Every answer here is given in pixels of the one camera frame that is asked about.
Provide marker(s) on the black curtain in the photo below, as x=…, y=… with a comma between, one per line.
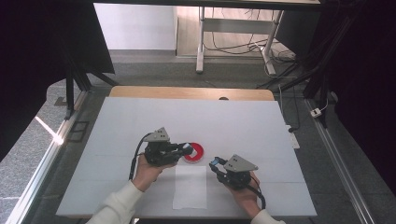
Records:
x=37, y=62
x=364, y=77

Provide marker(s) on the small white adapter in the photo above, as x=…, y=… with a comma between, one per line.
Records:
x=316, y=112

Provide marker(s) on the small blue stamp cap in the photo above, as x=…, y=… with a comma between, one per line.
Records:
x=215, y=161

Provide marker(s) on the aluminium rail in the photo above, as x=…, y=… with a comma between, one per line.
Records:
x=43, y=174
x=339, y=174

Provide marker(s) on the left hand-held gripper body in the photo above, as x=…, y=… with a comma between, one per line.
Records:
x=160, y=154

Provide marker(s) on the white table cover board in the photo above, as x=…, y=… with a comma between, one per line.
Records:
x=202, y=118

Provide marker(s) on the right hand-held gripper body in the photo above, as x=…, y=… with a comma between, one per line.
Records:
x=238, y=175

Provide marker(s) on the black metal stand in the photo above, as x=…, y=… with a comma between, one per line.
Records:
x=316, y=84
x=69, y=93

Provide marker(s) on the red round ink pad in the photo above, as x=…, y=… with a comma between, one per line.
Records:
x=199, y=150

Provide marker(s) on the white paper sheet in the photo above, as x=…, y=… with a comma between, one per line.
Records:
x=190, y=189

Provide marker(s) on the white metal desk frame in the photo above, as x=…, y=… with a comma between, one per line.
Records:
x=236, y=25

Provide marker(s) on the wooden table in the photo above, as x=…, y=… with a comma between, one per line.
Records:
x=186, y=92

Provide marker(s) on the person's right hand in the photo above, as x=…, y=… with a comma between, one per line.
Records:
x=246, y=197

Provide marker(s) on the dark floor outlet cover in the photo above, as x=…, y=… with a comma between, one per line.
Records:
x=78, y=131

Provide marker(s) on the person's left hand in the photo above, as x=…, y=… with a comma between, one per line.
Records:
x=148, y=174

